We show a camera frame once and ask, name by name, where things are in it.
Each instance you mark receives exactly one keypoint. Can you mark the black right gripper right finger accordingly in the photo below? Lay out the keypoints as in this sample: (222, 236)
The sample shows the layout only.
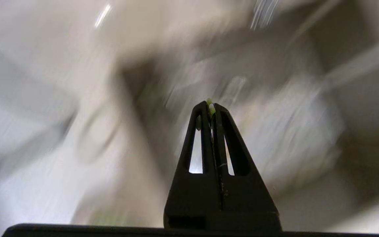
(245, 200)

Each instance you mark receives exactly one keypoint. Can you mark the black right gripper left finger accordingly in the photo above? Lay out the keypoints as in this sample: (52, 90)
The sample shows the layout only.
(192, 200)

